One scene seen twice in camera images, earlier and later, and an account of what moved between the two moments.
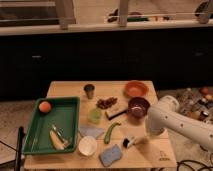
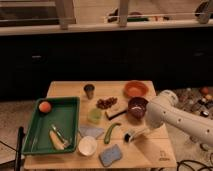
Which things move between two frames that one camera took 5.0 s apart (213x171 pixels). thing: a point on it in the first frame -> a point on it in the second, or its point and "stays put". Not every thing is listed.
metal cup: (89, 88) stays put
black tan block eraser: (114, 112) stays put
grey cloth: (92, 131) stays put
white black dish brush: (132, 140) -> (128, 136)
